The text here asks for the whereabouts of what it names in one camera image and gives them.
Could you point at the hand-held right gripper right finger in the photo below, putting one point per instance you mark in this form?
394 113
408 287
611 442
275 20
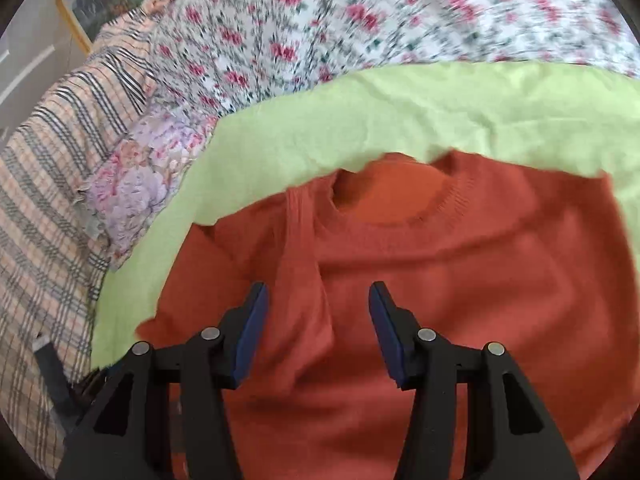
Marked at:
389 340

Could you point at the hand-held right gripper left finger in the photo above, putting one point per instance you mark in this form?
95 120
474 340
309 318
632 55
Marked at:
248 340

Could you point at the orange knit sweater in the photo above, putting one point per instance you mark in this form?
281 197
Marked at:
450 270

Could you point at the plaid blanket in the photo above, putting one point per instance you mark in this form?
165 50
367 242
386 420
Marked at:
55 200

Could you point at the pastel floral pillow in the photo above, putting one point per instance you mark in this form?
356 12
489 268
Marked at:
145 170

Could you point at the light green blanket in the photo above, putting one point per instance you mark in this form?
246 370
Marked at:
300 125

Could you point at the floral bed sheet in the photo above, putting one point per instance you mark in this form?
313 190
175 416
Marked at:
350 15

